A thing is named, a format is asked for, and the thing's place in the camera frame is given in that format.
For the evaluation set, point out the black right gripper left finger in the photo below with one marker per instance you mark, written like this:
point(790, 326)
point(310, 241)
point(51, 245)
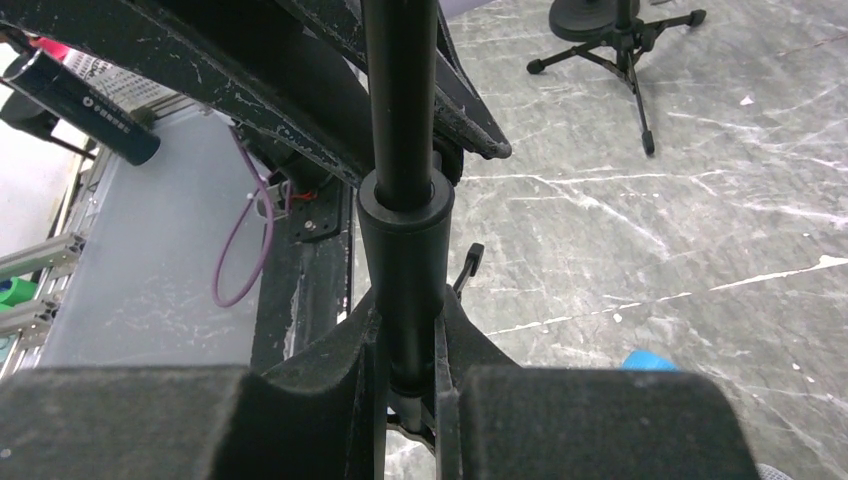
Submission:
point(317, 415)

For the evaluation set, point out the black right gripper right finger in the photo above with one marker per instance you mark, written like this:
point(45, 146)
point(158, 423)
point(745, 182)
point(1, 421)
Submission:
point(498, 420)

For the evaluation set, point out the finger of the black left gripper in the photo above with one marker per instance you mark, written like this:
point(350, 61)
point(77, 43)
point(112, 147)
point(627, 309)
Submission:
point(460, 114)
point(247, 59)

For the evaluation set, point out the black tripod stand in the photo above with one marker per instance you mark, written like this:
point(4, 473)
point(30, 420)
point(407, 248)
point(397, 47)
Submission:
point(419, 336)
point(619, 52)

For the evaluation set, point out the black round base mic stand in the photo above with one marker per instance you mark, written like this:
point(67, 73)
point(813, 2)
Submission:
point(583, 20)

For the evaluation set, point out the cyan microphone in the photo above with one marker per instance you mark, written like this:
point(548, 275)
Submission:
point(642, 360)

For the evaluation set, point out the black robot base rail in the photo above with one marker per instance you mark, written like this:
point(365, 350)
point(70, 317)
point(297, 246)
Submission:
point(306, 284)

